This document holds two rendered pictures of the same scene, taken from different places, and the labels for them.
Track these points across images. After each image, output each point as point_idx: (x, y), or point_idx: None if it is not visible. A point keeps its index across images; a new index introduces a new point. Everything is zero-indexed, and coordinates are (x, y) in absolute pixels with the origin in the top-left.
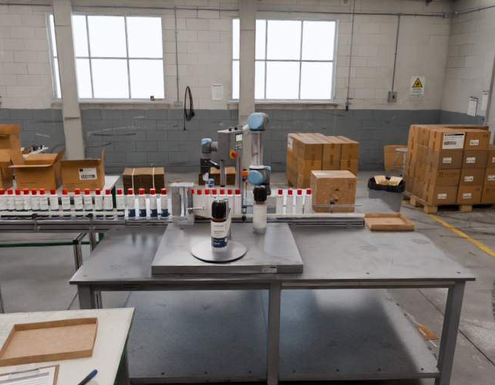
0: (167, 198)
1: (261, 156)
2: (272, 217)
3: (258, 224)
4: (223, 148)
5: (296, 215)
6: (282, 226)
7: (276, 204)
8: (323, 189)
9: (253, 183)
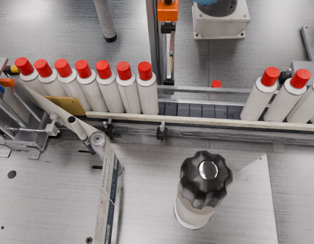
0: None
1: None
2: (231, 116)
3: (189, 223)
4: None
5: (294, 128)
6: (253, 178)
7: (242, 30)
8: None
9: (197, 2)
